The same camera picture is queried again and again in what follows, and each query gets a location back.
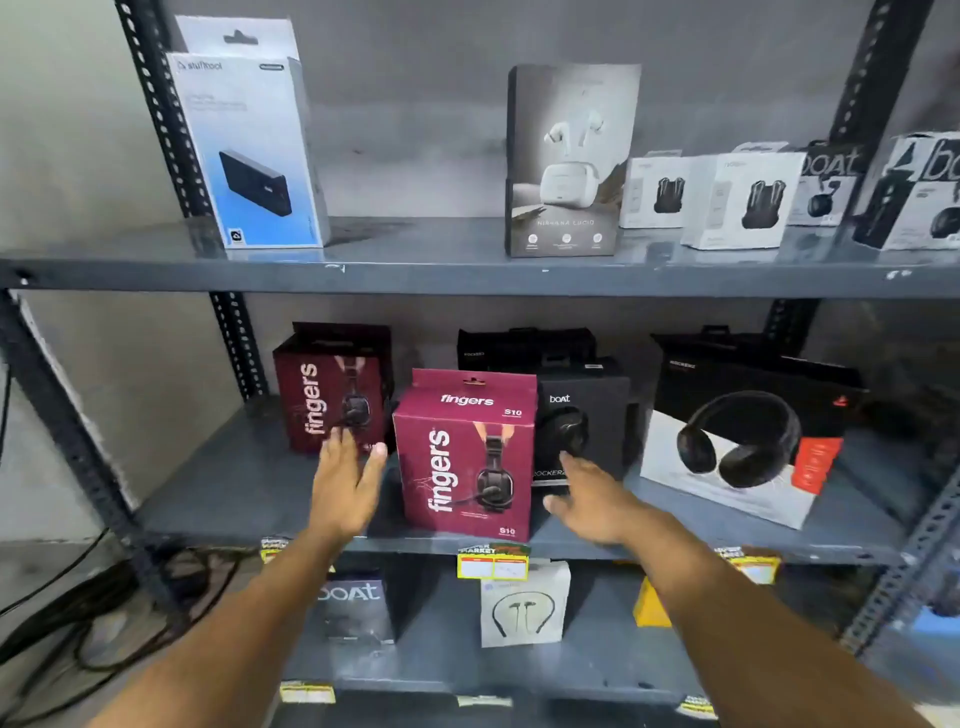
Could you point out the person's left hand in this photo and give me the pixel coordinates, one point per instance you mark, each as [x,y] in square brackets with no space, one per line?
[341,487]

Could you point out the person's right hand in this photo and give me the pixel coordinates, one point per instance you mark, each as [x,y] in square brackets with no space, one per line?
[604,510]

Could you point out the person's left thumb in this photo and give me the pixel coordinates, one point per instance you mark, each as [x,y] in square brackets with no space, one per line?
[375,459]

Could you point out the person's right thumb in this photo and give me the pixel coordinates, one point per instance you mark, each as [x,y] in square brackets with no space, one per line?
[559,506]

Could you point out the person's left forearm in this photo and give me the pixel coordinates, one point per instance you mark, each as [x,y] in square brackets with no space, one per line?
[247,622]

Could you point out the person's right forearm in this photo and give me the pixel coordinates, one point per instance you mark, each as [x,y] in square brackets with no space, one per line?
[750,637]

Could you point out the maroon headset box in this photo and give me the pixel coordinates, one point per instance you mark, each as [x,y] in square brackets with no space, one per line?
[322,390]
[465,457]

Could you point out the white neckband earphone box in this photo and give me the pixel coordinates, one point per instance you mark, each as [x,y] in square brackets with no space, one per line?
[525,607]

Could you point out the yellow product box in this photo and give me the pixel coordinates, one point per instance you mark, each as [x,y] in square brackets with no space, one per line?
[651,606]

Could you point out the black grey product box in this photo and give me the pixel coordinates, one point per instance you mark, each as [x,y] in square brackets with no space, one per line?
[356,607]

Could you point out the large black white headphone box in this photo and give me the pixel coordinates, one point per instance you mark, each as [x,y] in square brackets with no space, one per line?
[750,442]
[720,345]

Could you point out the grey metal shelf rack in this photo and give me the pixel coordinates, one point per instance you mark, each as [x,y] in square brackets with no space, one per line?
[450,259]

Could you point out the white blue power bank box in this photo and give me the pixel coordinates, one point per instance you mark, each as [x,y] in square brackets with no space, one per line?
[255,157]

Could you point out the small white earbuds box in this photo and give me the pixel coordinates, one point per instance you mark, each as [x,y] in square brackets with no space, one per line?
[656,191]
[739,199]

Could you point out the grey white earbuds box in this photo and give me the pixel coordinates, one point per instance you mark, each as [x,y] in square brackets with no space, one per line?
[570,157]

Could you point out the black white earbuds box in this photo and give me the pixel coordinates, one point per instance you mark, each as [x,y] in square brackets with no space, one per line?
[825,187]
[915,195]

